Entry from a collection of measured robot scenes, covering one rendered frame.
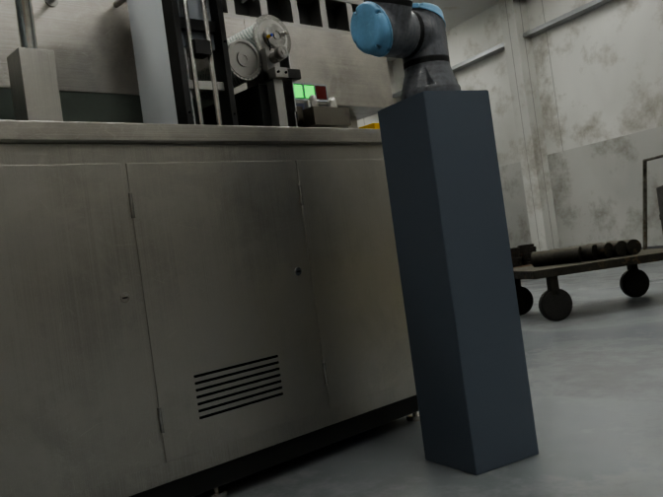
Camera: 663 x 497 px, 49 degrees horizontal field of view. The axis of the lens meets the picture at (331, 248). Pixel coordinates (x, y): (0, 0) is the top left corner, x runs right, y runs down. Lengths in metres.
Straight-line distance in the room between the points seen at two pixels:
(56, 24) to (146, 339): 1.10
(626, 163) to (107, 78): 8.86
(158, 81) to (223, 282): 0.72
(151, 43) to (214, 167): 0.60
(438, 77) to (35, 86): 1.01
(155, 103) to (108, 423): 1.01
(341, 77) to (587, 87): 8.23
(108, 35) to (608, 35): 9.01
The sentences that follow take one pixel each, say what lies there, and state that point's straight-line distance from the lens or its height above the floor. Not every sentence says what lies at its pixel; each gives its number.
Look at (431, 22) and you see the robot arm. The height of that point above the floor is 1.08.
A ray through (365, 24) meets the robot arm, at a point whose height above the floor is 1.07.
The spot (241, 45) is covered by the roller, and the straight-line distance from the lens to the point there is 2.28.
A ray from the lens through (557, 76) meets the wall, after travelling 11.40.
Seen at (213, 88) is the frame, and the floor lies 1.04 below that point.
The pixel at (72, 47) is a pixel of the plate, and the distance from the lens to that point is 2.38.
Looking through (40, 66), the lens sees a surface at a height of 1.12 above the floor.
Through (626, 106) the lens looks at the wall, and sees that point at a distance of 10.59.
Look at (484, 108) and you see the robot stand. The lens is 1.83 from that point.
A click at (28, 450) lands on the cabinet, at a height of 0.26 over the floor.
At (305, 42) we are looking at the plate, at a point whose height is 1.38.
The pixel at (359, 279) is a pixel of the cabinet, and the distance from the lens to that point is 2.05.
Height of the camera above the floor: 0.55
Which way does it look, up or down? level
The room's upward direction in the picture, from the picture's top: 8 degrees counter-clockwise
